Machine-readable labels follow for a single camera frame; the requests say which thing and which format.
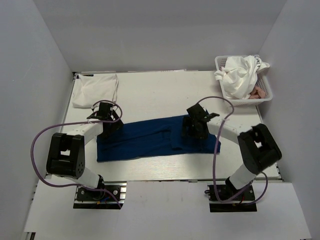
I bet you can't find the blue t shirt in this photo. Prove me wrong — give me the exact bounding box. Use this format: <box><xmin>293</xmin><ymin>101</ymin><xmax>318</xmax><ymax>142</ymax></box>
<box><xmin>96</xmin><ymin>115</ymin><xmax>217</xmax><ymax>163</ymax></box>

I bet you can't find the white printed t shirt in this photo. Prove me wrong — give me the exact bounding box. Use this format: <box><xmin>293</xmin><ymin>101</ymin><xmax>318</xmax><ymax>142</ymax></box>
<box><xmin>214</xmin><ymin>55</ymin><xmax>270</xmax><ymax>100</ymax></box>

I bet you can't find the pink t shirt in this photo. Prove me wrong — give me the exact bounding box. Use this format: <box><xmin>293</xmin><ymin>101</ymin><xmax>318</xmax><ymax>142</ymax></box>
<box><xmin>249</xmin><ymin>86</ymin><xmax>266</xmax><ymax>99</ymax></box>

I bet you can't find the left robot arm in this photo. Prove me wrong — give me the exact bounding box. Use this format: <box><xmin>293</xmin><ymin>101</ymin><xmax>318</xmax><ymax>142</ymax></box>
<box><xmin>46</xmin><ymin>100</ymin><xmax>124</xmax><ymax>200</ymax></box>

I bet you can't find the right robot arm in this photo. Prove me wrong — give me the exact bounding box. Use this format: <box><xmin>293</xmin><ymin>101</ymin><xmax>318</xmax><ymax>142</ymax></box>
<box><xmin>182</xmin><ymin>103</ymin><xmax>282</xmax><ymax>200</ymax></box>

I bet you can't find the folded white t shirt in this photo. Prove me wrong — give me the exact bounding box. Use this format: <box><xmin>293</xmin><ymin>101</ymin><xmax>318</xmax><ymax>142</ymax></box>
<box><xmin>72</xmin><ymin>74</ymin><xmax>119</xmax><ymax>109</ymax></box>

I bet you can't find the white plastic basket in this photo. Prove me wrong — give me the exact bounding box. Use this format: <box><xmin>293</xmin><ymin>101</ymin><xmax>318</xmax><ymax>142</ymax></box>
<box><xmin>215</xmin><ymin>55</ymin><xmax>273</xmax><ymax>107</ymax></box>

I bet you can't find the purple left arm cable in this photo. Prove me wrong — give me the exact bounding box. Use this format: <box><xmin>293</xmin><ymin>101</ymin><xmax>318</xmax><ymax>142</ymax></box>
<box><xmin>30</xmin><ymin>101</ymin><xmax>124</xmax><ymax>209</ymax></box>

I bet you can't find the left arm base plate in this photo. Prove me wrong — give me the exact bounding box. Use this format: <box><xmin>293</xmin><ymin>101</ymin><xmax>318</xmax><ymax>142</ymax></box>
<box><xmin>73</xmin><ymin>182</ymin><xmax>127</xmax><ymax>210</ymax></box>

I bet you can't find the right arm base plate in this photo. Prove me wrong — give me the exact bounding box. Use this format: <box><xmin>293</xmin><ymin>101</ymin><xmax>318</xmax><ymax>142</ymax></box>
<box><xmin>204</xmin><ymin>185</ymin><xmax>257</xmax><ymax>213</ymax></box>

